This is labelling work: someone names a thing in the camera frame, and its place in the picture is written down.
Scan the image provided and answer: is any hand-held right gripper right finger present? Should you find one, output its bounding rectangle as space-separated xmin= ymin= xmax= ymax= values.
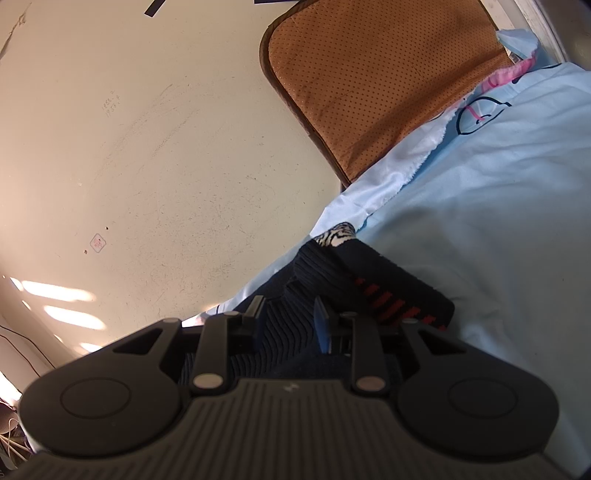
xmin=313 ymin=296 xmax=468 ymax=397

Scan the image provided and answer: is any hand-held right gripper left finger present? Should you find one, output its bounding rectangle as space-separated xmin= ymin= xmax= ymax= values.
xmin=113 ymin=296 xmax=267 ymax=396

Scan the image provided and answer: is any black red patterned sock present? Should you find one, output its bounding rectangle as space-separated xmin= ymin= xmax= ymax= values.
xmin=179 ymin=222 xmax=456 ymax=385

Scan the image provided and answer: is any light blue printed blanket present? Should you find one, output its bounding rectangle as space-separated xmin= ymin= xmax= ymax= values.
xmin=184 ymin=28 xmax=591 ymax=480

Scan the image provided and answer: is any brown perforated cushion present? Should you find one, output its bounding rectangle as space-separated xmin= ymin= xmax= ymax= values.
xmin=259 ymin=0 xmax=515 ymax=190

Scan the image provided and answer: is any thin wall cable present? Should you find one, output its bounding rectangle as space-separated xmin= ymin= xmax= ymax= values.
xmin=0 ymin=324 xmax=52 ymax=371

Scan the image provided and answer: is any grey metal window frame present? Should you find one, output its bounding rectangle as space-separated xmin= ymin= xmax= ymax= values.
xmin=480 ymin=0 xmax=575 ymax=65

